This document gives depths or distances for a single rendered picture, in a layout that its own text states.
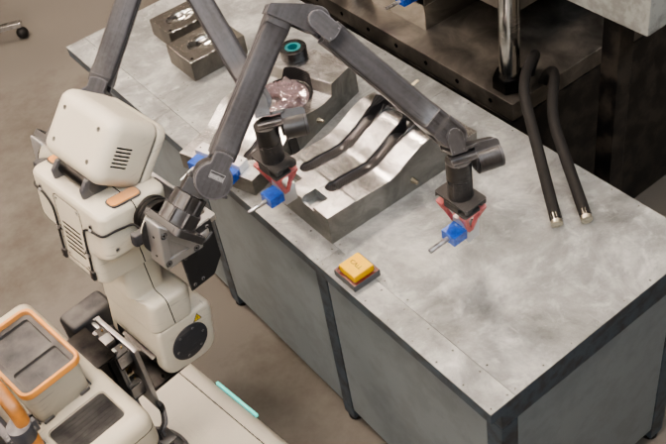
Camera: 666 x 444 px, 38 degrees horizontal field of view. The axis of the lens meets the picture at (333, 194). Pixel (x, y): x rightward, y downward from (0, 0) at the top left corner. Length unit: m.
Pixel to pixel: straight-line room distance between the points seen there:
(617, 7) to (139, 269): 1.35
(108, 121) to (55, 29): 3.20
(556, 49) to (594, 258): 0.87
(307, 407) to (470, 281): 0.98
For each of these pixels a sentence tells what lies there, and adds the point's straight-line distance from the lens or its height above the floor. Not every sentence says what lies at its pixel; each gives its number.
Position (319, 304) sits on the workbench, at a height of 0.50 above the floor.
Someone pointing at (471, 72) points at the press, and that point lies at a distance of 2.96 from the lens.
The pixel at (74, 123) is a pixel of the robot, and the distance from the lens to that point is 2.09.
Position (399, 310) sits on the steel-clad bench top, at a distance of 2.28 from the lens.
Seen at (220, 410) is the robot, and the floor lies 0.28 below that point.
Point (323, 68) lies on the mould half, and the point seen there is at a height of 0.91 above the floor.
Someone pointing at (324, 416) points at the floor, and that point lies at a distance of 3.11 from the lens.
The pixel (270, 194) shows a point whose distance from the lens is 2.40.
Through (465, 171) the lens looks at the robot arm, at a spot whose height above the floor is 1.13.
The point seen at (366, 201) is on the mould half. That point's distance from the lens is 2.45.
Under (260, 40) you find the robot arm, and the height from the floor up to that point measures 1.46.
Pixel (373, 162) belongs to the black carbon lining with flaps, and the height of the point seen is 0.88.
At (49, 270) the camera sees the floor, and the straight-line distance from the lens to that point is 3.83.
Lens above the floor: 2.54
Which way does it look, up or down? 42 degrees down
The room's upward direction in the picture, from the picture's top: 10 degrees counter-clockwise
